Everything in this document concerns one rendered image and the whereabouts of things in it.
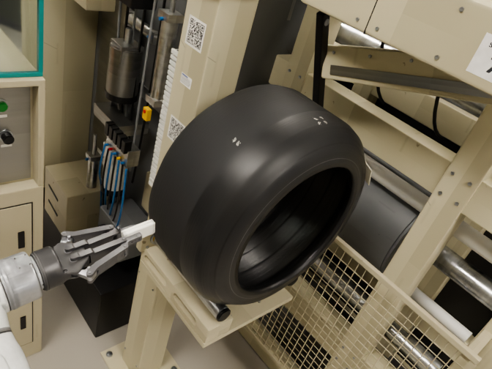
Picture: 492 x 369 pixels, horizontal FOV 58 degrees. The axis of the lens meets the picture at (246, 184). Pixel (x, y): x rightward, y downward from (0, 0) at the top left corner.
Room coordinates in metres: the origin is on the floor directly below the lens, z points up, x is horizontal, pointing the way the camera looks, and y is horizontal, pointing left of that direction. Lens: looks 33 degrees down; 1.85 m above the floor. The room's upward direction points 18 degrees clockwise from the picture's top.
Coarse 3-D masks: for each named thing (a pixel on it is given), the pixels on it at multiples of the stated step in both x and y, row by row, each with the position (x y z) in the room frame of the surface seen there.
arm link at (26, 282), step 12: (24, 252) 0.53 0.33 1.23; (0, 264) 0.49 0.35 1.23; (12, 264) 0.49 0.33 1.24; (24, 264) 0.50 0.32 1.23; (36, 264) 0.51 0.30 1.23; (0, 276) 0.47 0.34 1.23; (12, 276) 0.47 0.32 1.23; (24, 276) 0.48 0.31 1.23; (36, 276) 0.49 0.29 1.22; (12, 288) 0.46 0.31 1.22; (24, 288) 0.47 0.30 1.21; (36, 288) 0.48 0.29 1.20; (12, 300) 0.45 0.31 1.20; (24, 300) 0.47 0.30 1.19
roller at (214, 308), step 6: (168, 258) 0.96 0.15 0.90; (192, 288) 0.88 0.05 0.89; (198, 294) 0.86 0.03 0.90; (204, 300) 0.84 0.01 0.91; (210, 306) 0.82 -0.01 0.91; (216, 306) 0.82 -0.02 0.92; (222, 306) 0.82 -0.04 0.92; (210, 312) 0.82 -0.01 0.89; (216, 312) 0.81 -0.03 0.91; (222, 312) 0.81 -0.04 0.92; (228, 312) 0.82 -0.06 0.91; (216, 318) 0.80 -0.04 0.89; (222, 318) 0.81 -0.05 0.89
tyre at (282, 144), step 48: (240, 96) 0.97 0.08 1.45; (288, 96) 1.02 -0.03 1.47; (192, 144) 0.86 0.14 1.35; (288, 144) 0.84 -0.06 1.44; (336, 144) 0.92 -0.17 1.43; (192, 192) 0.78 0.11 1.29; (240, 192) 0.75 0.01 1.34; (288, 192) 0.81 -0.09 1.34; (336, 192) 1.17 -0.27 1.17; (192, 240) 0.73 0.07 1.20; (240, 240) 0.74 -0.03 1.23; (288, 240) 1.12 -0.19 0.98; (240, 288) 0.78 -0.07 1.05
